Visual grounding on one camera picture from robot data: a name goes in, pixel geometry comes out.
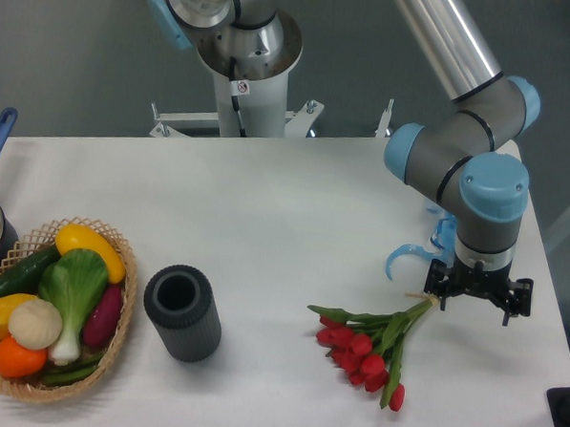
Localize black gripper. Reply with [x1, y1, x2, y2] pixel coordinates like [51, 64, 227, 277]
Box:
[424, 256, 534, 327]

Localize red tulip bouquet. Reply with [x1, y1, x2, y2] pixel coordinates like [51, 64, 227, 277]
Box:
[307, 294, 437, 412]

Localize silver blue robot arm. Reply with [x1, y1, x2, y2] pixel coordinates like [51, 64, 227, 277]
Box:
[147, 0, 540, 318]

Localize black device at edge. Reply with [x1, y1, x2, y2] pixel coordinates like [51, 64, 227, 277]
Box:
[546, 387, 570, 427]

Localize dark grey ribbed vase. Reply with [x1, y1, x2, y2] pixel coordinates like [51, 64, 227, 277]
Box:
[143, 265, 222, 363]

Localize purple sweet potato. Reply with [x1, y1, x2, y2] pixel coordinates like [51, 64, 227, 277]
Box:
[81, 285, 123, 349]

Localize green bok choy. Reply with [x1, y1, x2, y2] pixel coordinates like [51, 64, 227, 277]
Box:
[38, 248, 109, 367]

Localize green bean pods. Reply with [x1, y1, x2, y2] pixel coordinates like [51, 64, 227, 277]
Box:
[41, 353, 104, 388]

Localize woven wicker basket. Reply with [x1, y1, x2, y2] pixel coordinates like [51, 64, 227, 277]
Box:
[0, 217, 137, 403]

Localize white garlic bulb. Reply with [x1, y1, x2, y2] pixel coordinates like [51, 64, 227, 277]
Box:
[8, 298, 62, 351]

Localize dark green cucumber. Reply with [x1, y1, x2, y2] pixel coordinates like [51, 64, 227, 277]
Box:
[0, 246, 60, 298]

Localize orange fruit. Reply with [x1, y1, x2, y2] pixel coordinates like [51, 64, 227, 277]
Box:
[0, 336, 48, 378]

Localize white metal base frame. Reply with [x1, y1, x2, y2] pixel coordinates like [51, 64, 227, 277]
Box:
[147, 86, 396, 151]

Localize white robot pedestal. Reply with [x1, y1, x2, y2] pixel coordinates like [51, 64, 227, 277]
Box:
[198, 11, 303, 135]

